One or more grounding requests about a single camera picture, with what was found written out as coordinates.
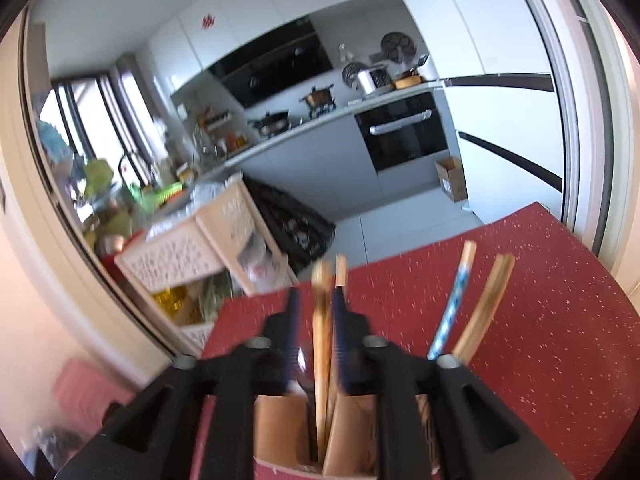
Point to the white wall cabinets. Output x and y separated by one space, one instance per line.
250 5

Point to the wooden board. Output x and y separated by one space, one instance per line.
409 80

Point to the pink plastic stool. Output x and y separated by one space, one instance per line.
85 395

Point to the black range hood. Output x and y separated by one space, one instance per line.
275 67

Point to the white spice rack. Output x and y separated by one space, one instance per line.
220 125

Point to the silver rice cooker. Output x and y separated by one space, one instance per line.
372 80

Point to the grey base cabinets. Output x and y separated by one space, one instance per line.
320 165

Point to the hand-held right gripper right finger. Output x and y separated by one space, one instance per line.
340 340

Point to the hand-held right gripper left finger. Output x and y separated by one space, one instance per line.
292 340

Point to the black built-in oven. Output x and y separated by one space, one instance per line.
405 135

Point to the dark translucent plastic spoon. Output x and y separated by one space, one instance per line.
306 385

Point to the black plastic bag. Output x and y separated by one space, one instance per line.
295 225

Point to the white refrigerator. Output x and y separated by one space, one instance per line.
500 35

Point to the cream plastic storage cart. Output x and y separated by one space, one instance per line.
200 240

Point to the red paper decal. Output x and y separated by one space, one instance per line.
207 21

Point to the black wok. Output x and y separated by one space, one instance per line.
270 122

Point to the large round black trivet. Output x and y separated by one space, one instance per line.
398 45

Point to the small round black trivet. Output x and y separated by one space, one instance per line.
352 71

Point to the green vegetables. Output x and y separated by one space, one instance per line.
215 292

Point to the cream plastic utensil holder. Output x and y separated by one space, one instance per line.
280 430

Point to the gold foil bag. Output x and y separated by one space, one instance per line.
170 300

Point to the cardboard box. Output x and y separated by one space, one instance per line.
450 180

